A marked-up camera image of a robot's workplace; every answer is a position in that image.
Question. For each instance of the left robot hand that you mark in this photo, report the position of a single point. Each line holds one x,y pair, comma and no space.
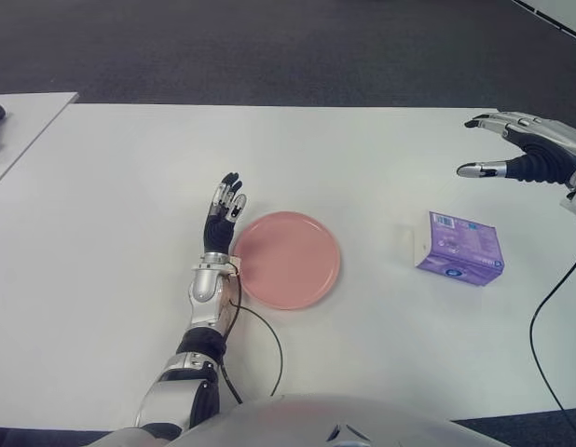
217,233

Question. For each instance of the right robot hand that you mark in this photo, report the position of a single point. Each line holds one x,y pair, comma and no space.
544,153

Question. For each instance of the purple tissue paper pack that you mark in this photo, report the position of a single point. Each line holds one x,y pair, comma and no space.
460,247

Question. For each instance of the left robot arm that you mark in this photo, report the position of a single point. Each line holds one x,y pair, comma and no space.
204,284

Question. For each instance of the pink round plate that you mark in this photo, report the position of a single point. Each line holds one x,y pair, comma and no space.
288,261

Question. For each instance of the silver robot torso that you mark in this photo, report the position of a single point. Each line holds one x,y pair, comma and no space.
288,423

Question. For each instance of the tan left wrist camera mount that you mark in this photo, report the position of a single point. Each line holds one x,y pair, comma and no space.
228,298

